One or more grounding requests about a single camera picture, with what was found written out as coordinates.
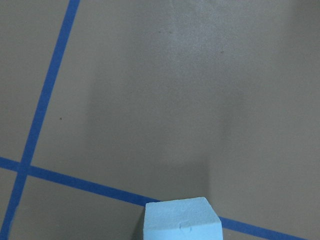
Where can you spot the light blue foam block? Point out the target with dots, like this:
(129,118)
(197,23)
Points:
(181,219)

